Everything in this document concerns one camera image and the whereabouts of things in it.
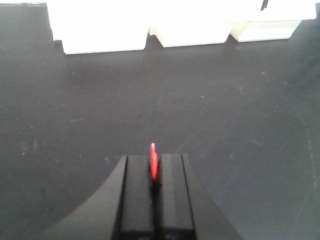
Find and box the white storage bin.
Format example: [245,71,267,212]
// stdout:
[230,0,317,43]
[148,17,247,48]
[46,0,149,55]

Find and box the left white storage bin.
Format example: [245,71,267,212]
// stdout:
[46,0,149,55]

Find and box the right white storage bin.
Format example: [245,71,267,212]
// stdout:
[230,0,317,43]

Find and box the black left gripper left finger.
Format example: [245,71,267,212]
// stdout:
[112,155,154,240]

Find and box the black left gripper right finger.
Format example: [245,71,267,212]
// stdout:
[159,153,195,240]

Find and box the middle white storage bin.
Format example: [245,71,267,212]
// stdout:
[148,17,247,48]

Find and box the red plastic spoon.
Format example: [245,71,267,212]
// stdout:
[150,142,159,181]

